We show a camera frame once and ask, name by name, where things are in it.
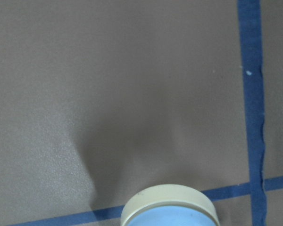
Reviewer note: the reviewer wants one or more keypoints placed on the blue and cream bell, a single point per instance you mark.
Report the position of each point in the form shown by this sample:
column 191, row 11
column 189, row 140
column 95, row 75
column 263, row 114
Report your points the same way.
column 169, row 205

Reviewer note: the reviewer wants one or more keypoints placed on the brown paper table cover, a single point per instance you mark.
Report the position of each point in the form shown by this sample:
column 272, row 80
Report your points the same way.
column 100, row 99

